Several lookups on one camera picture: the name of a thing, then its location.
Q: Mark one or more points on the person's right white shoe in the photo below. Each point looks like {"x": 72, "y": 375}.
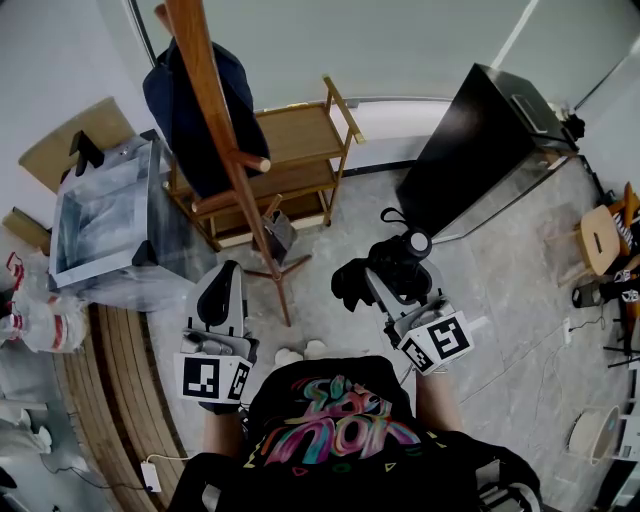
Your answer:
{"x": 316, "y": 349}

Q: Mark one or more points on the white plastic bags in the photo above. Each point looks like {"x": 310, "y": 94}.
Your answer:
{"x": 50, "y": 325}

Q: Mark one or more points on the dark grey box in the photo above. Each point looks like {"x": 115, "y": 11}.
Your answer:
{"x": 276, "y": 234}

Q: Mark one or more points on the wooden stool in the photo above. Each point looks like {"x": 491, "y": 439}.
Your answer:
{"x": 597, "y": 237}

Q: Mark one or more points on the black tripod stand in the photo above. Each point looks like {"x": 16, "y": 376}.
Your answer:
{"x": 625, "y": 340}

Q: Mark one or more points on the black mini fridge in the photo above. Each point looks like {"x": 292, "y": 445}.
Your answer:
{"x": 475, "y": 150}

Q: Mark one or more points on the white power adapter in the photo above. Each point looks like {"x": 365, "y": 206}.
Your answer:
{"x": 151, "y": 477}

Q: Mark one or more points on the small cardboard box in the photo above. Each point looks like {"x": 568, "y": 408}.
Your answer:
{"x": 25, "y": 230}

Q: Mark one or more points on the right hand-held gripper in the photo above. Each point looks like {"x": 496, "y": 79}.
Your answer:
{"x": 440, "y": 340}

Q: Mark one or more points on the wooden coat rack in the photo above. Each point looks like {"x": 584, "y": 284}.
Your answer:
{"x": 200, "y": 65}

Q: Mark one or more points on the narrow grey roller blind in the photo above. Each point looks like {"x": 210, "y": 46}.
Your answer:
{"x": 575, "y": 40}

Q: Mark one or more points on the large cardboard box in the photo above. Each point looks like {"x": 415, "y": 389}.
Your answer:
{"x": 65, "y": 145}

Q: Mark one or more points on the small black bucket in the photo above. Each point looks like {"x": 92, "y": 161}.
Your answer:
{"x": 587, "y": 296}

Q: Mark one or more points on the dark navy hanging jacket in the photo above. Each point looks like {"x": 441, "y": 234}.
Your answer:
{"x": 175, "y": 115}

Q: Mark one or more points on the wide grey roller blind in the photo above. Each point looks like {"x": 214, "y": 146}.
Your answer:
{"x": 350, "y": 45}

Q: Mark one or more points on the person's right forearm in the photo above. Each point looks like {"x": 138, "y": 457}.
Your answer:
{"x": 437, "y": 400}

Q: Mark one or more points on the orange wooden chair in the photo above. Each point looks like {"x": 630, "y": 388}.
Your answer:
{"x": 629, "y": 210}

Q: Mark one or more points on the black backpack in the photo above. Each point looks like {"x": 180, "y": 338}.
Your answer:
{"x": 574, "y": 127}

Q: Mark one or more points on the white round fan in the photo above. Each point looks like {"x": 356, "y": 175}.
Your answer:
{"x": 592, "y": 435}

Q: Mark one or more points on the person's black printed shirt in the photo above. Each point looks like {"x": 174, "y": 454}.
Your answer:
{"x": 350, "y": 480}

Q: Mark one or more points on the person's white shoe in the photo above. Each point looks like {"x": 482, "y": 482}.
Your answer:
{"x": 316, "y": 349}
{"x": 287, "y": 359}

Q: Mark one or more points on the person's left white shoe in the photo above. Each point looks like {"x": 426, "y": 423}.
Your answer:
{"x": 287, "y": 359}

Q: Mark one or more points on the white floor stand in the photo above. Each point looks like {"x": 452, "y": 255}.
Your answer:
{"x": 27, "y": 430}

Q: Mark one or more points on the black cloth item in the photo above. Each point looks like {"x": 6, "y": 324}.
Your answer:
{"x": 400, "y": 250}

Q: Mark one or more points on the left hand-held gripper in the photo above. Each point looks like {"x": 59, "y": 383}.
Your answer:
{"x": 200, "y": 377}

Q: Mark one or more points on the wooden slat platform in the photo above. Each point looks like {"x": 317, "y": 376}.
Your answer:
{"x": 125, "y": 400}

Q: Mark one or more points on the person's left forearm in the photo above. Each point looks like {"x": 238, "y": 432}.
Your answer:
{"x": 225, "y": 435}

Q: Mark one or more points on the wooden shelf rack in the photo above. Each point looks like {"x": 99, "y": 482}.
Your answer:
{"x": 300, "y": 135}

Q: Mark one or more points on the black bracket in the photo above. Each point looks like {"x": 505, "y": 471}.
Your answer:
{"x": 85, "y": 150}

